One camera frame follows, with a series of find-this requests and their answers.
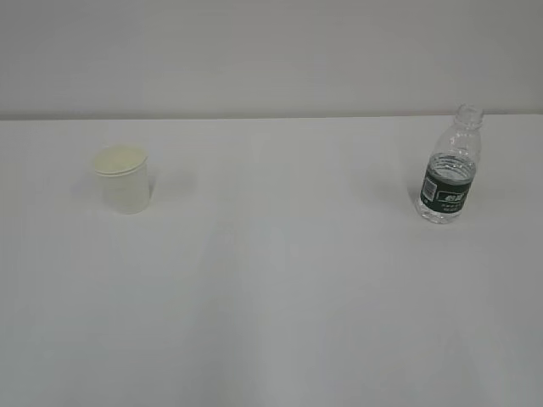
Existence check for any white paper cup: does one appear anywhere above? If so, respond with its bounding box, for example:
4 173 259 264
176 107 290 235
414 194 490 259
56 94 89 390
93 145 151 215

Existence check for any clear green-label water bottle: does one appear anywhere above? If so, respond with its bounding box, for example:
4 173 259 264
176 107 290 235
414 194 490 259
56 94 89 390
417 104 484 225

